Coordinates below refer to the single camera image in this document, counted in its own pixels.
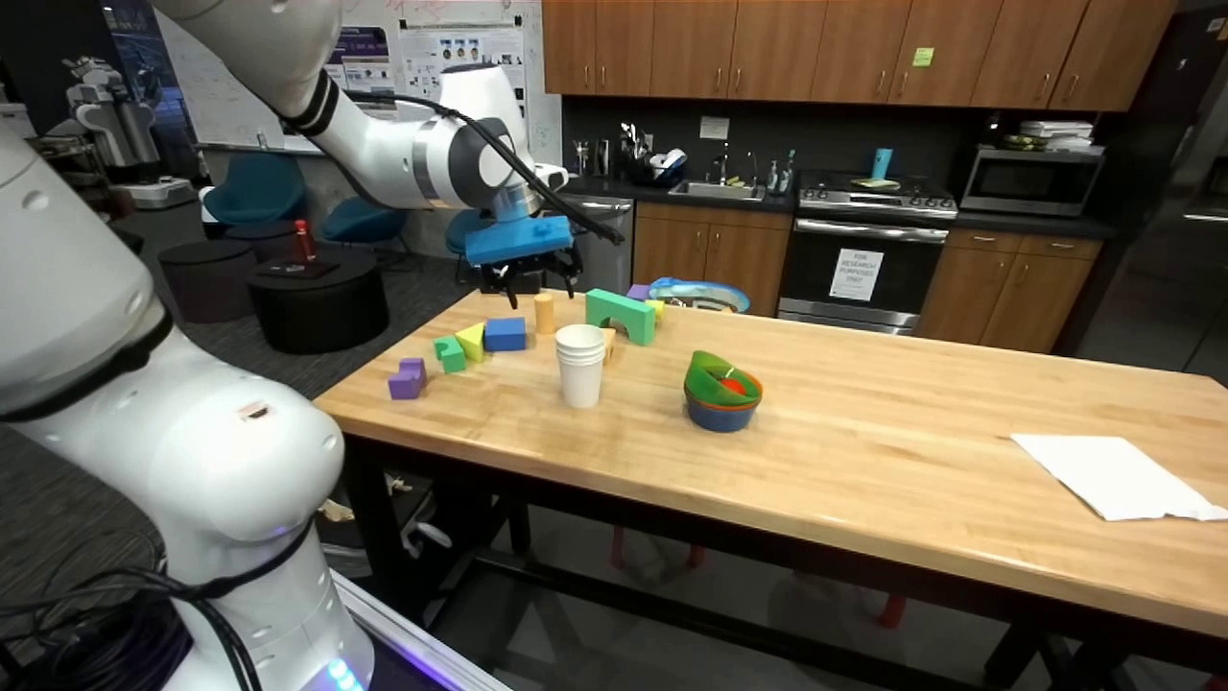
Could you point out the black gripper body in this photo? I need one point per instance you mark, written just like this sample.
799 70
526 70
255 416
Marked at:
532 260

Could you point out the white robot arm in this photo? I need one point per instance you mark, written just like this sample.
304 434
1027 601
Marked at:
168 445

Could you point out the white robot base platform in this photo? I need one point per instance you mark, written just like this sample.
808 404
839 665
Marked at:
425 655

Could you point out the wooden cylinder block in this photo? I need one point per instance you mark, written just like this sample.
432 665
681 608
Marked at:
546 312

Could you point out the grey dishwasher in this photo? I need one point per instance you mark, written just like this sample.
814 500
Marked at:
606 256

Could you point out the blue foam block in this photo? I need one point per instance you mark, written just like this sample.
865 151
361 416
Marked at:
507 337

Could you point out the yellow foam block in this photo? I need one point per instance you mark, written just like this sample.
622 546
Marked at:
475 339

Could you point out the small purple foam block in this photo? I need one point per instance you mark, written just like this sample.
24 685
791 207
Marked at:
638 294

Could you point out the small green foam arch block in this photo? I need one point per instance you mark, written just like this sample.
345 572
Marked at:
451 356

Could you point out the purple foam arch block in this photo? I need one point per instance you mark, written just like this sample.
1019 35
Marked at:
409 378

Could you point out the blue chair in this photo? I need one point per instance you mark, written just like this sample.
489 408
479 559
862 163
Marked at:
700 294

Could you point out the shiny metal kettle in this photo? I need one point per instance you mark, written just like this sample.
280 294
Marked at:
658 163

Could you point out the wooden base cabinet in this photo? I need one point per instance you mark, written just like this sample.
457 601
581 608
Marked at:
711 256
1010 288

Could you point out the teal lounge chair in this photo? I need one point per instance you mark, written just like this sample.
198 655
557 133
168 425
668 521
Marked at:
255 192
368 225

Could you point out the steel kitchen sink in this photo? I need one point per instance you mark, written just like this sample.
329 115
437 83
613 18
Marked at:
717 192

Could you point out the black round ottoman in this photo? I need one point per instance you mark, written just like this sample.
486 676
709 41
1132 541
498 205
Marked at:
318 303

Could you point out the green plastic bowl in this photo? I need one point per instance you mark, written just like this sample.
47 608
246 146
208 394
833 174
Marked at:
722 383

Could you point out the kitchen faucet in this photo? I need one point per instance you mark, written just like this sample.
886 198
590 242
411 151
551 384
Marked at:
727 165

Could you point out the small orange red object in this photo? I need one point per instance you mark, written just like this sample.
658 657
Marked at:
732 383

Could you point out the red bottle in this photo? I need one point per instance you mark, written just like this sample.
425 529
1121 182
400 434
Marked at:
301 241

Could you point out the blue plastic bowl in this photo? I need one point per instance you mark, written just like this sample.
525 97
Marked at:
718 421

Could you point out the clear soap bottle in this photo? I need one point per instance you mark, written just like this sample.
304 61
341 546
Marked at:
789 172
773 174

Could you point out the research poster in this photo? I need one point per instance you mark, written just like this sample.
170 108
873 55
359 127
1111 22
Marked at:
437 33
368 44

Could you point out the white paper sign on oven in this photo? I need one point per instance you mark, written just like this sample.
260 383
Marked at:
858 273

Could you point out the dark round ottoman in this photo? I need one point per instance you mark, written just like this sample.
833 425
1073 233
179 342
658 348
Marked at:
205 273

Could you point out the stainless steel oven range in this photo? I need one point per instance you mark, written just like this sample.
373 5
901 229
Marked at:
868 234

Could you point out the blue bottle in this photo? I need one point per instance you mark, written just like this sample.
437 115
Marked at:
882 163

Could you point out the green sticky note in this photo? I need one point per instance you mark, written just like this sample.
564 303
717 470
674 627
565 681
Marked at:
923 55

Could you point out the black kitchen countertop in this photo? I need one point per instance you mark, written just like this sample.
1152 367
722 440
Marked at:
1023 221

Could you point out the black microwave oven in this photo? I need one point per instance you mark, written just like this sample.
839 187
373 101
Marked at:
1032 177

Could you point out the stacked dishes on microwave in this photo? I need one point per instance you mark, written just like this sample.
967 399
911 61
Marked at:
1062 133

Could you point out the white paper sheet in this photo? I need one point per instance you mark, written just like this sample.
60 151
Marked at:
1114 477

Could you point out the black refrigerator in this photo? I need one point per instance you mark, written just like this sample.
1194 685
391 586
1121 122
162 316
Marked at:
1165 192

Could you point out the white wall plate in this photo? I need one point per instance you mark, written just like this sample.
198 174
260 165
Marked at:
717 127

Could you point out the black metal table frame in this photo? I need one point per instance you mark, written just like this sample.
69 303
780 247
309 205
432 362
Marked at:
368 512

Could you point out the wooden wall cabinets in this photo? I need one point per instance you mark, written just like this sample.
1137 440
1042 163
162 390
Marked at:
831 51

